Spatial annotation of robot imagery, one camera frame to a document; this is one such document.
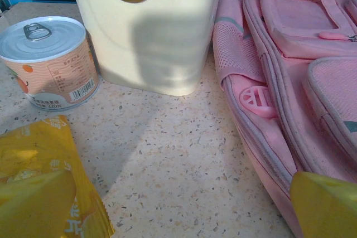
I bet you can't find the yellow snack packet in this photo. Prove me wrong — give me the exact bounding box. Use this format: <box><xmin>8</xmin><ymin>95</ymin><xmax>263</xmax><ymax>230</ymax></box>
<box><xmin>0</xmin><ymin>114</ymin><xmax>115</xmax><ymax>238</ymax></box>

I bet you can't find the pink student backpack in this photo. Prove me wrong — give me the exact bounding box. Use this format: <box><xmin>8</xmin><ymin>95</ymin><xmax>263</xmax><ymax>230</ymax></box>
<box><xmin>213</xmin><ymin>0</ymin><xmax>357</xmax><ymax>238</ymax></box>

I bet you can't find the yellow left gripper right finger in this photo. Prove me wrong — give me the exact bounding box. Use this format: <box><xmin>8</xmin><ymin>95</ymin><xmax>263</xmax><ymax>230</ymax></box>
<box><xmin>290</xmin><ymin>171</ymin><xmax>357</xmax><ymax>238</ymax></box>

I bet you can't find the cream knife block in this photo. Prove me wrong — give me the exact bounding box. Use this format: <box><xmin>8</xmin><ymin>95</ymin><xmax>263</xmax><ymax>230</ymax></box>
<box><xmin>66</xmin><ymin>0</ymin><xmax>225</xmax><ymax>96</ymax></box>

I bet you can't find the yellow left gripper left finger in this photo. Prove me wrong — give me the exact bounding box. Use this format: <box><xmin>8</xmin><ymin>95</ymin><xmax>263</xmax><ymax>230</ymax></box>
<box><xmin>0</xmin><ymin>168</ymin><xmax>77</xmax><ymax>238</ymax></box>

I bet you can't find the pull-tab fruit can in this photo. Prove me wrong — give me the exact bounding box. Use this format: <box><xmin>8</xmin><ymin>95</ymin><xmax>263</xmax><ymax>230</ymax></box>
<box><xmin>0</xmin><ymin>16</ymin><xmax>100</xmax><ymax>111</ymax></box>

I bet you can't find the blue table edge frame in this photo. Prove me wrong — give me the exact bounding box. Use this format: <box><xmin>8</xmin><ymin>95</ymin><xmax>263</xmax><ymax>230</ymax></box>
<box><xmin>11</xmin><ymin>0</ymin><xmax>75</xmax><ymax>4</ymax></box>

